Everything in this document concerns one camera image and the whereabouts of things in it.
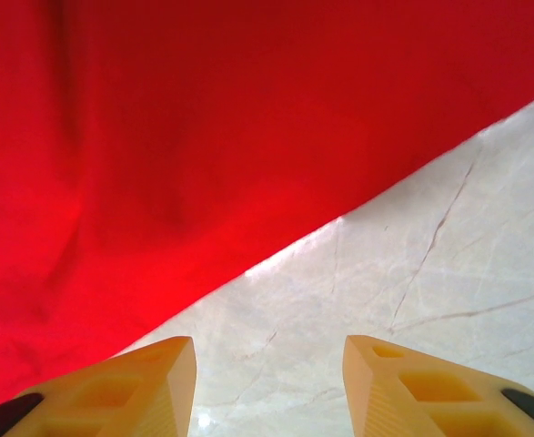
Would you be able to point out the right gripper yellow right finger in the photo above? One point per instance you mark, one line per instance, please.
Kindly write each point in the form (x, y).
(430, 400)

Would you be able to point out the red t-shirt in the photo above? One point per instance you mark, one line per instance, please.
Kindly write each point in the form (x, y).
(157, 136)

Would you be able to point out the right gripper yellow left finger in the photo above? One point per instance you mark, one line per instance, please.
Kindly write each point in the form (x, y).
(112, 396)

